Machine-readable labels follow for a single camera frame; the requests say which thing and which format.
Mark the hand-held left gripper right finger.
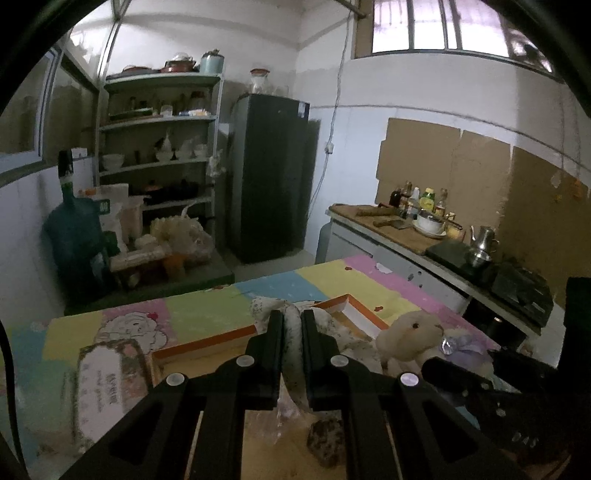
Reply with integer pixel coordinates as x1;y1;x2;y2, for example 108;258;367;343
301;309;529;480

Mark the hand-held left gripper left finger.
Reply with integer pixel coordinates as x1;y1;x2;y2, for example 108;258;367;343
60;309;284;480

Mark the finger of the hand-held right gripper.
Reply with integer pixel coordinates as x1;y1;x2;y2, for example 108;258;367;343
422;357;497;407

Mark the white floral cloth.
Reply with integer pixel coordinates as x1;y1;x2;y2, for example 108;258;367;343
249;295;384;407

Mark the cream plush lamb toy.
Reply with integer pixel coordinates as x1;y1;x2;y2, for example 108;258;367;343
376;310;495;384

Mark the leopard print cloth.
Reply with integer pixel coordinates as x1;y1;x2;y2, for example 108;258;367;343
307;418;345;464

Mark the colourful cartoon printed mat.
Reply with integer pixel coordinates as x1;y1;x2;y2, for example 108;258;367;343
0;254;504;480

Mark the dark green low platform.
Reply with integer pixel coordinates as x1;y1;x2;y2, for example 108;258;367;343
65;251;236;315

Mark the black gas stove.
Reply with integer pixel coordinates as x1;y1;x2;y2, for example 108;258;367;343
489;261;555;324

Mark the grey gas cylinder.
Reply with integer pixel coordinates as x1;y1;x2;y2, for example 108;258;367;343
318;222;333;264

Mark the black induction cooker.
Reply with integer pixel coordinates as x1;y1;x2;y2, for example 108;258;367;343
425;240;499;283

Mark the wooden top kitchen counter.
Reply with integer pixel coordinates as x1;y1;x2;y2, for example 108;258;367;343
329;203;559;337

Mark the steel kettle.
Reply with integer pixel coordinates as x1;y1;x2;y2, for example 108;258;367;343
470;225;501;260

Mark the clear plastic bag of food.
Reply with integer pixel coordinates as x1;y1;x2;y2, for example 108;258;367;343
150;205;215;266

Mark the white bowl on plate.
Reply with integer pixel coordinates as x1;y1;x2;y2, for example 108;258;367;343
412;212;448;238

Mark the dark green fridge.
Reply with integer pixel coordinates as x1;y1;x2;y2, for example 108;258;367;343
226;92;321;264

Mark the group of condiment bottles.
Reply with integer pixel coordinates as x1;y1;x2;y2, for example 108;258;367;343
389;181;458;222

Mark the brown cardboard sheet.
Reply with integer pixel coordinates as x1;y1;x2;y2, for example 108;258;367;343
501;147;591;305
376;117;462;204
450;130;514;217

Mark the clear packet with white label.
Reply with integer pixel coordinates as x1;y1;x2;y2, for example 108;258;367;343
74;339;155;457

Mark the black wok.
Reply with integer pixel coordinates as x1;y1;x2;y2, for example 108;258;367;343
143;182;199;204

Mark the white plastic container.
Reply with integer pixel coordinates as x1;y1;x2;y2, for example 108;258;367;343
121;195;145;241

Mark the white sack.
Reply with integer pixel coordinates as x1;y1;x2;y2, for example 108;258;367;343
95;184;130;250

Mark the blue water jug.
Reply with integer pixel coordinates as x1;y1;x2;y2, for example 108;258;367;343
41;194;112;301

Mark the pale green shelf rack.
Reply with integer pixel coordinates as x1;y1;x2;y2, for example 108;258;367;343
97;73;225;222

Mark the glass jar with lid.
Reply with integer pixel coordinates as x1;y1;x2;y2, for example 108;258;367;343
249;68;271;95

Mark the black water pump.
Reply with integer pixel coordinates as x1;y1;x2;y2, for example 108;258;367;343
58;150;75;197

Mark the teal enamel pot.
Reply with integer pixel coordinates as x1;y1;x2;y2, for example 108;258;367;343
199;49;225;75

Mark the red pot with lid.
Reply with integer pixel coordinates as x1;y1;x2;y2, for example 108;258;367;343
161;53;198;73

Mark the interior sliding window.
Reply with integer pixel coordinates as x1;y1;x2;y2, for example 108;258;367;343
0;46;98;169

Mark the barred exterior window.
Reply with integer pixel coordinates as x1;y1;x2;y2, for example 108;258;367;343
353;0;555;75

